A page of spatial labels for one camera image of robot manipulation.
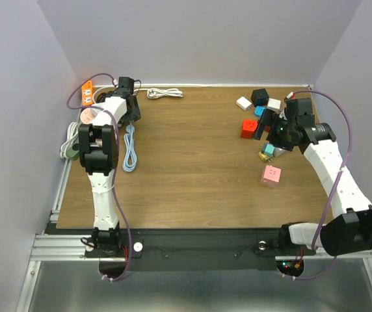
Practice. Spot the white square charger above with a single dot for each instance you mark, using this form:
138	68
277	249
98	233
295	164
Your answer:
274	104

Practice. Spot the red cube socket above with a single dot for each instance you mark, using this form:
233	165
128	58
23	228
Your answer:
248	127

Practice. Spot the white cube socket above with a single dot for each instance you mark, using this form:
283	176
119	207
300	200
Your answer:
278	152

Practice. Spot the round pink socket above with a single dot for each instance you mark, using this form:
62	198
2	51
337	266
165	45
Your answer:
88	115

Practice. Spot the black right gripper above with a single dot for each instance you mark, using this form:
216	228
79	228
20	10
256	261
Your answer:
269	119

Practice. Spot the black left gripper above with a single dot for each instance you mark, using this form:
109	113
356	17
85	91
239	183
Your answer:
135	114

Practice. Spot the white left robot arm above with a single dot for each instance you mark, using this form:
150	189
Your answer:
98	155

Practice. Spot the blue plug adapter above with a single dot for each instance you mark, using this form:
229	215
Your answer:
259	110

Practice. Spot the white flat charger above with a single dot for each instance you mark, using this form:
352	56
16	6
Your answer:
243	103

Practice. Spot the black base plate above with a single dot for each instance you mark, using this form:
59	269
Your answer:
195	250

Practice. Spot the orange power strip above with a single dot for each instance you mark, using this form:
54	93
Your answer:
87	94

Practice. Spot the pink cube socket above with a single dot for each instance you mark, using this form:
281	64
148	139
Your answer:
270	176

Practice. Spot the yellow small plug adapter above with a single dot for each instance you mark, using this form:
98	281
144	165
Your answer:
265	158

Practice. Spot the black cube adapter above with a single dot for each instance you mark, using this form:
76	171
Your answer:
259	97

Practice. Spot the dark green power strip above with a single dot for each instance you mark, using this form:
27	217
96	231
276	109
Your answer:
72	152

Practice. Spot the teal small plug adapter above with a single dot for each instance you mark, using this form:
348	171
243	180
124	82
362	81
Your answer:
268	150

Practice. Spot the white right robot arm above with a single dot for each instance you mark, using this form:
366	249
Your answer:
346	224

